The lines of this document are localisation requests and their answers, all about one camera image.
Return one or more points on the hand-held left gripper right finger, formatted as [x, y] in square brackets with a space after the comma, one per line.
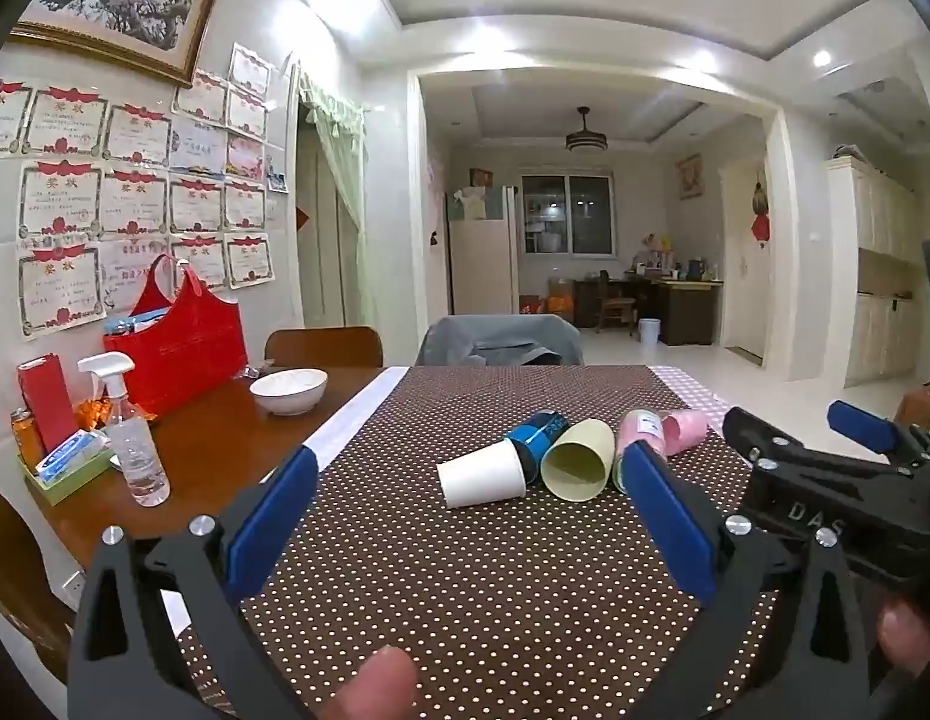
[671, 521]

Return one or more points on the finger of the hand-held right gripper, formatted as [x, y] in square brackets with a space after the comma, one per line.
[761, 439]
[859, 424]

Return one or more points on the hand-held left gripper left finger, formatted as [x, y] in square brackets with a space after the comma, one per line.
[274, 521]

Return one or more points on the light pink cup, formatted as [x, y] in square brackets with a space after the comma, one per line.
[684, 431]

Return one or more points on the pink cup with label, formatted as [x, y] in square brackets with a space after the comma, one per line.
[637, 427]

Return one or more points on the pale yellow cup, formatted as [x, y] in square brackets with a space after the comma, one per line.
[577, 461]

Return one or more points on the blue cup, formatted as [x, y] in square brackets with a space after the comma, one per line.
[538, 439]

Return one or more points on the white paper cup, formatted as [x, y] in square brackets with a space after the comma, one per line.
[480, 476]

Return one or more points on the person's right hand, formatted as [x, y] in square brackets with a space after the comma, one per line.
[911, 641]

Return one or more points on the person's left hand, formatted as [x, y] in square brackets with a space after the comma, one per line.
[379, 686]

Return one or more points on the pink dotted cloth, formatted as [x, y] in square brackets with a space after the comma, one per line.
[690, 390]

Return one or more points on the white ceramic bowl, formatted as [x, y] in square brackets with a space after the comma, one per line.
[288, 391]

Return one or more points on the clear spray bottle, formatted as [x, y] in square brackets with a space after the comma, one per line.
[137, 457]

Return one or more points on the white tall cabinet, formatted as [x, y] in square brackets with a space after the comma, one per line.
[877, 270]

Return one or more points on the white waste bin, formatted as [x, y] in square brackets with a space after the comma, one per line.
[649, 331]

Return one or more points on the dark wooden desk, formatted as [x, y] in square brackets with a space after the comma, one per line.
[675, 304]

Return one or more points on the wooden dining chair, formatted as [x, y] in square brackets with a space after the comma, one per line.
[322, 349]

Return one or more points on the red woven basket bag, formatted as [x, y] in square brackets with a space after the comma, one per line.
[184, 360]

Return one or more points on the brown wooden chair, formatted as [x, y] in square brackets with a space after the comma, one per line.
[613, 304]

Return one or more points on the brown polka dot tablecloth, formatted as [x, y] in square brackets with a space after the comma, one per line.
[472, 585]

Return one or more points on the orange snack packet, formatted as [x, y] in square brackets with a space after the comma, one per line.
[94, 414]

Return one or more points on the blue and white tissue packet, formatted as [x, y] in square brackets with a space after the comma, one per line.
[71, 454]

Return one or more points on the green tray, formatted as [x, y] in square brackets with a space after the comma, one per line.
[60, 484]

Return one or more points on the red hanging decoration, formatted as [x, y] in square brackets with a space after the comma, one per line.
[761, 214]

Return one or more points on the orange cardboard box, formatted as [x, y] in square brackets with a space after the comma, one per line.
[559, 300]

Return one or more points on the grey cloth covered chair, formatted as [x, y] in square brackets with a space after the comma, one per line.
[495, 337]

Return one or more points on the red box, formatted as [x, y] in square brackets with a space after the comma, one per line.
[46, 401]

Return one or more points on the orange bottle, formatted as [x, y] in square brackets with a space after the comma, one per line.
[26, 439]

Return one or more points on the window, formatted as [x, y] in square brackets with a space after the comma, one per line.
[568, 214]

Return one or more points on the white refrigerator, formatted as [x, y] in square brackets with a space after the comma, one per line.
[480, 255]

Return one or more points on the pale green door curtain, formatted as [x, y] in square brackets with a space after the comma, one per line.
[337, 195]

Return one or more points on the round ceiling lamp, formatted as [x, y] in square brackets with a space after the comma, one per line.
[586, 139]

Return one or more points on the framed tree painting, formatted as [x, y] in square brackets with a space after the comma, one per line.
[112, 4]

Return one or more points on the framed wall picture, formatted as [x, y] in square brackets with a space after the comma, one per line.
[688, 176]

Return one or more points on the wall of award certificates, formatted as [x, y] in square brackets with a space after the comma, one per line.
[135, 195]

